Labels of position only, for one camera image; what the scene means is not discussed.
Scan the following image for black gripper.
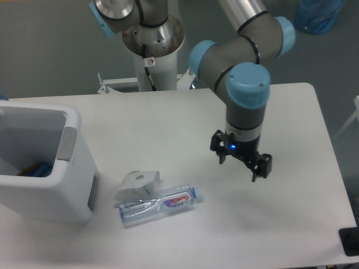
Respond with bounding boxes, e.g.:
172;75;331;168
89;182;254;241
210;129;273;183

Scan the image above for crushed clear plastic bottle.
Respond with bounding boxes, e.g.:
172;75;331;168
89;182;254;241
118;184;200;225

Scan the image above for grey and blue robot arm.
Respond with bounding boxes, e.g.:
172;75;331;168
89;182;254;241
89;1;296;179

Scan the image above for trash inside the can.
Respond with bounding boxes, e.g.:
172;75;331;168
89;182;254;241
17;163;53;178

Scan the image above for white plastic trash can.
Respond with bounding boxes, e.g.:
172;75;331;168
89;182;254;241
1;100;99;222

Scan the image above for crumpled white paper wrapper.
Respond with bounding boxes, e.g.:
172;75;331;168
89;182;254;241
113;170;160;208

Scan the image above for black device at table edge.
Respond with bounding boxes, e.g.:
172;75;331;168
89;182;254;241
339;227;358;257

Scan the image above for blue plastic water jug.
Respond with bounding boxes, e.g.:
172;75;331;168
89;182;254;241
294;0;345;35

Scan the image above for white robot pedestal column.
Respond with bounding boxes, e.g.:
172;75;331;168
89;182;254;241
134;52;177;84

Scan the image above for black cable on pedestal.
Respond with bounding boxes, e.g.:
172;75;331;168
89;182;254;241
142;44;158;92

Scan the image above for white frame at right edge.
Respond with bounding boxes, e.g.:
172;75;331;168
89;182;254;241
333;95;359;140

